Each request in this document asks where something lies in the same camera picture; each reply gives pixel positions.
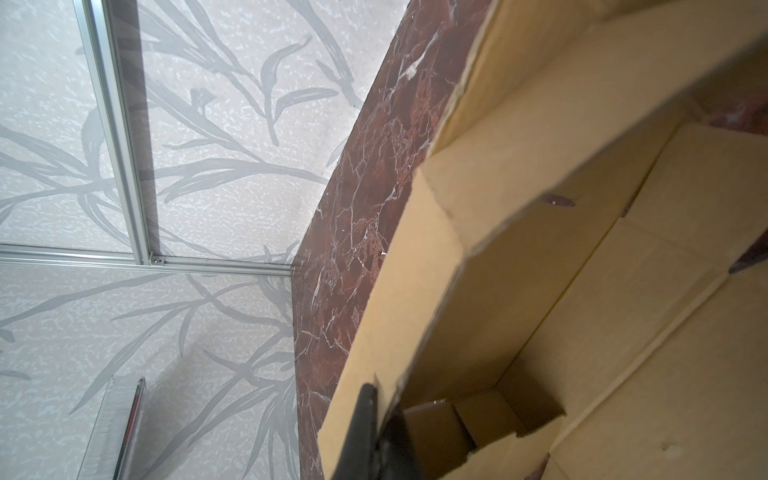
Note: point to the clear plastic wall bin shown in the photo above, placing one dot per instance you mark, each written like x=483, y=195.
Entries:
x=110, y=449

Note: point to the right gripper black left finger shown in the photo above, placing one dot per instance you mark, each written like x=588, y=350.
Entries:
x=357, y=438

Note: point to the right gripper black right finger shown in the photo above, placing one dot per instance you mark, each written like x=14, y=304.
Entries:
x=397, y=458

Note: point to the brown cardboard box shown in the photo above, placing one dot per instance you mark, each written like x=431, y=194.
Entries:
x=567, y=287

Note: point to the aluminium cage frame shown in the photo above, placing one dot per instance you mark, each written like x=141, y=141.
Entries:
x=101, y=52

